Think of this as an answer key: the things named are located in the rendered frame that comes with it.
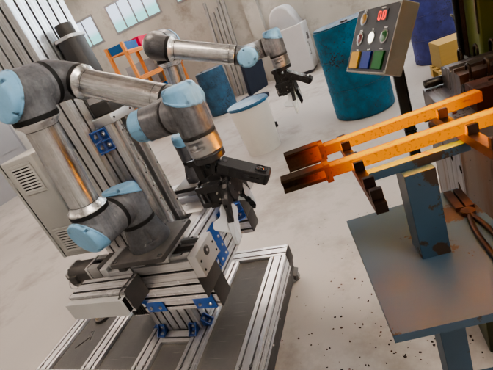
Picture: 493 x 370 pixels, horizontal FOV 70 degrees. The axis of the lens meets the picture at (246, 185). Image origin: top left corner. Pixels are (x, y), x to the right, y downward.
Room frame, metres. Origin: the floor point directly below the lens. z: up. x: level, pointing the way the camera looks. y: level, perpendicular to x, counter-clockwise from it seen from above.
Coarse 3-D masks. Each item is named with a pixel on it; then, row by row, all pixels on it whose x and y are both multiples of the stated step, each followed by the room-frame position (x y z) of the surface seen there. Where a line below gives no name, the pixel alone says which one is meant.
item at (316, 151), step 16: (464, 96) 0.69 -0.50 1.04; (480, 96) 0.68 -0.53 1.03; (416, 112) 0.71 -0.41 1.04; (432, 112) 0.70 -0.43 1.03; (448, 112) 0.69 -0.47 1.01; (368, 128) 0.74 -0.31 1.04; (384, 128) 0.72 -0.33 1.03; (400, 128) 0.71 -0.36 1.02; (320, 144) 0.76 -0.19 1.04; (336, 144) 0.74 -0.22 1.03; (352, 144) 0.73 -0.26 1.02; (288, 160) 0.77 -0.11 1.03; (304, 160) 0.76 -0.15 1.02; (320, 160) 0.75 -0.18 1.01
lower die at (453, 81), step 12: (468, 60) 1.01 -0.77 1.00; (480, 60) 0.97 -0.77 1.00; (492, 60) 0.95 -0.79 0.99; (444, 72) 1.09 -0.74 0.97; (456, 72) 0.98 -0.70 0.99; (468, 72) 0.94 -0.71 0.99; (480, 72) 0.92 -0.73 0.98; (492, 72) 0.91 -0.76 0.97; (444, 84) 1.11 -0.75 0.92; (456, 84) 0.98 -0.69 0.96
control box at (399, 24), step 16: (400, 0) 1.43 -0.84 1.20; (368, 16) 1.65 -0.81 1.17; (400, 16) 1.41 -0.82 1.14; (416, 16) 1.42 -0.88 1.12; (368, 32) 1.61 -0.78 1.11; (400, 32) 1.41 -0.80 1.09; (352, 48) 1.73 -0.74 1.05; (368, 48) 1.58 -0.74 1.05; (384, 48) 1.45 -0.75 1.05; (400, 48) 1.41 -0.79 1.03; (384, 64) 1.42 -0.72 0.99; (400, 64) 1.41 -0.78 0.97
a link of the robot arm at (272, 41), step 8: (264, 32) 1.53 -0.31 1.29; (272, 32) 1.51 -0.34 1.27; (280, 32) 1.53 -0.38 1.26; (264, 40) 1.53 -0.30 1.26; (272, 40) 1.51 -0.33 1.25; (280, 40) 1.51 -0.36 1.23; (264, 48) 1.52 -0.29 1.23; (272, 48) 1.51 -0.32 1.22; (280, 48) 1.51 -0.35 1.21; (272, 56) 1.52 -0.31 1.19
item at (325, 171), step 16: (480, 112) 0.59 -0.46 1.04; (432, 128) 0.61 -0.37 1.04; (448, 128) 0.58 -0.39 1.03; (464, 128) 0.58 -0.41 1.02; (480, 128) 0.57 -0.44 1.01; (384, 144) 0.63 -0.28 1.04; (400, 144) 0.60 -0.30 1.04; (416, 144) 0.60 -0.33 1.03; (432, 144) 0.59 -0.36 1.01; (336, 160) 0.65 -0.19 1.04; (352, 160) 0.62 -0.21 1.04; (368, 160) 0.62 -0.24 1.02; (288, 176) 0.66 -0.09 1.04; (304, 176) 0.64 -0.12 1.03; (320, 176) 0.65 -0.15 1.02; (288, 192) 0.65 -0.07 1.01
